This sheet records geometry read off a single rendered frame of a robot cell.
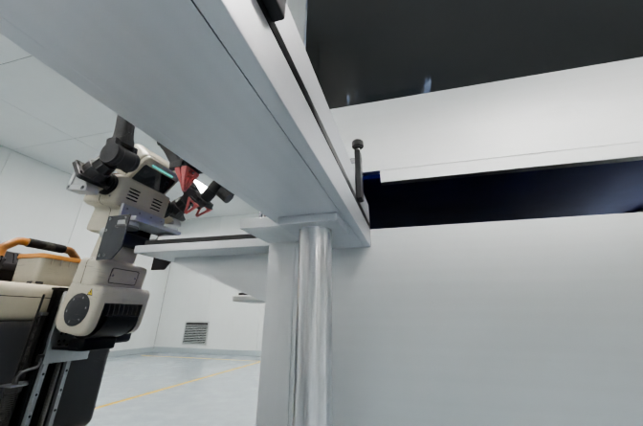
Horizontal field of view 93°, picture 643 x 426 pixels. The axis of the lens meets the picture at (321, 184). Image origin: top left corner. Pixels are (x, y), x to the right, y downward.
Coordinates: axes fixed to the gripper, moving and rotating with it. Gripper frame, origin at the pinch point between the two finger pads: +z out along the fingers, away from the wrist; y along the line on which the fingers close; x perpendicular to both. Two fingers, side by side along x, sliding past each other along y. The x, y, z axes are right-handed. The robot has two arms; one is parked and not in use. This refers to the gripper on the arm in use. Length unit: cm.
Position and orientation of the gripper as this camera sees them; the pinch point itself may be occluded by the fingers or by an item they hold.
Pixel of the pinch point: (184, 189)
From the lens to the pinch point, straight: 108.5
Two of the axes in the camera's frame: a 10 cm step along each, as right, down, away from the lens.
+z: 0.3, 9.1, -4.2
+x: 2.7, 3.9, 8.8
